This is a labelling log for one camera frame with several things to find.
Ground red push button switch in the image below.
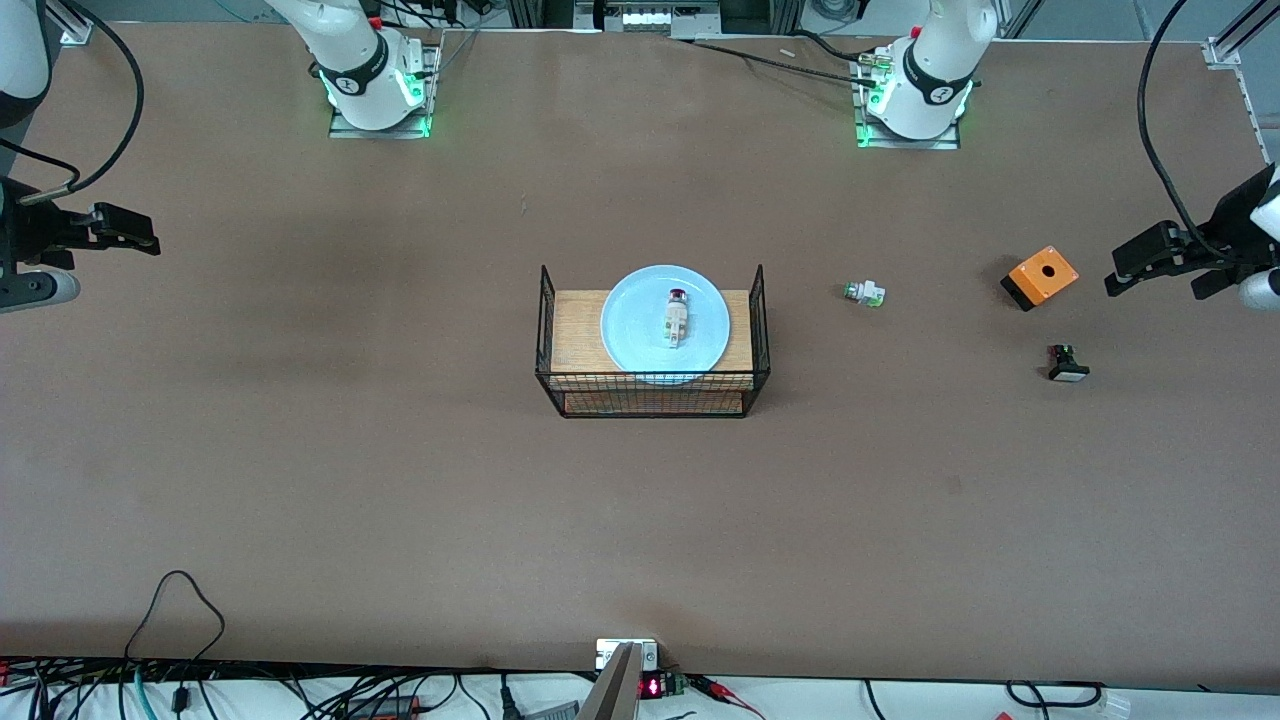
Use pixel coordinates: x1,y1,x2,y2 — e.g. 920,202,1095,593
660,287,693,350

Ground light blue round plate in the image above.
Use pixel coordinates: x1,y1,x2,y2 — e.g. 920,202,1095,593
600,264,731,388

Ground black white-capped push button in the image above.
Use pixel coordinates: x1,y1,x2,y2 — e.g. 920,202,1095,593
1046,343,1091,384

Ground white lit control device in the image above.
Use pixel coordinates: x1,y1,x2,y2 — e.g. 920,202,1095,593
575,0,721,39

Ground red clip test leads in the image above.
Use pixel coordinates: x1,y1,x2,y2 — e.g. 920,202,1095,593
690,675,766,720

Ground orange button enclosure box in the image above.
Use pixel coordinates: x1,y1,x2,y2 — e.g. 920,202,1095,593
1000,245,1081,313

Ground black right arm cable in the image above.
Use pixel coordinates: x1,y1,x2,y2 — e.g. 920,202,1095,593
0,0,147,197

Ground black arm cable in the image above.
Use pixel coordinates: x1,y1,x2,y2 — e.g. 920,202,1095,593
0,0,147,197
1139,0,1231,263

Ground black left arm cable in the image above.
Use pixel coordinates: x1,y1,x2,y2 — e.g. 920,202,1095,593
1139,0,1231,263

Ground aluminium frame profile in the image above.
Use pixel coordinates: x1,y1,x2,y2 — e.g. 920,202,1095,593
1205,0,1280,69
40,0,96,47

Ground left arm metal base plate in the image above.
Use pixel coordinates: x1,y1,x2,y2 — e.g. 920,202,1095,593
852,45,963,151

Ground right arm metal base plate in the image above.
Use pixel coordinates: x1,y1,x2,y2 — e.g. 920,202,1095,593
328,40,442,139

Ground black looped cable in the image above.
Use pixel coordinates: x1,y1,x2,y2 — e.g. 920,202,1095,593
125,570,226,686

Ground black cable across table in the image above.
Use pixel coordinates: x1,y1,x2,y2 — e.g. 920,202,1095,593
672,33,886,86

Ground black wire rack wooden shelf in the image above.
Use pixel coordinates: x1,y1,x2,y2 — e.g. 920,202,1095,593
535,263,772,419

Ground silver camera mount bracket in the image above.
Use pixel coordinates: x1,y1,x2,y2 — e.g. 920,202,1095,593
596,638,659,671

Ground grey camera mount bar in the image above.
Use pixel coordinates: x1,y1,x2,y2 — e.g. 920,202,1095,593
577,643,643,720

